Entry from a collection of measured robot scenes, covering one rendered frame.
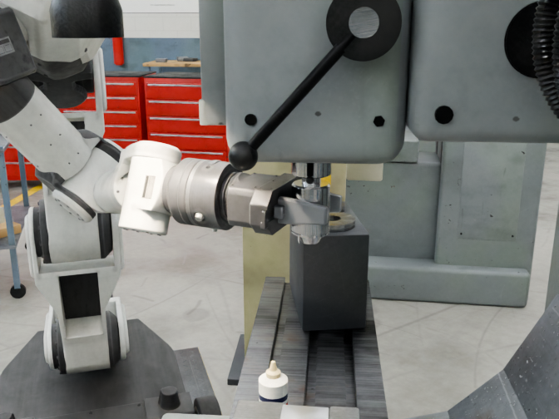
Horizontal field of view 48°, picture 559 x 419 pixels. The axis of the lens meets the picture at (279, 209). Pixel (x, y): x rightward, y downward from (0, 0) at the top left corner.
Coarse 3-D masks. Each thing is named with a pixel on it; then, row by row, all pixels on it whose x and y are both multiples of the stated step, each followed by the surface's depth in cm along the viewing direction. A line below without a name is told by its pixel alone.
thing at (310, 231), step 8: (304, 200) 75; (312, 200) 75; (320, 200) 75; (328, 200) 76; (328, 216) 77; (296, 224) 76; (304, 224) 76; (312, 224) 76; (320, 224) 76; (328, 224) 77; (296, 232) 77; (304, 232) 76; (312, 232) 76; (320, 232) 76; (328, 232) 77
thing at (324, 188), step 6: (300, 180) 78; (324, 180) 78; (294, 186) 75; (300, 186) 75; (306, 186) 75; (312, 186) 75; (318, 186) 75; (324, 186) 75; (294, 192) 76; (300, 192) 75; (306, 192) 75; (312, 192) 74; (318, 192) 75; (324, 192) 75
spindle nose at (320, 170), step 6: (294, 168) 75; (300, 168) 74; (306, 168) 74; (318, 168) 74; (324, 168) 74; (330, 168) 75; (294, 174) 75; (300, 174) 74; (318, 174) 74; (324, 174) 74; (330, 174) 76
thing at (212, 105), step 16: (208, 0) 70; (208, 16) 70; (208, 32) 71; (208, 48) 71; (224, 48) 71; (208, 64) 72; (224, 64) 71; (208, 80) 72; (224, 80) 72; (208, 96) 73; (224, 96) 72; (208, 112) 73; (224, 112) 73
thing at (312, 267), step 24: (336, 216) 119; (336, 240) 113; (360, 240) 113; (312, 264) 114; (336, 264) 114; (360, 264) 115; (312, 288) 115; (336, 288) 116; (360, 288) 116; (312, 312) 116; (336, 312) 117; (360, 312) 117
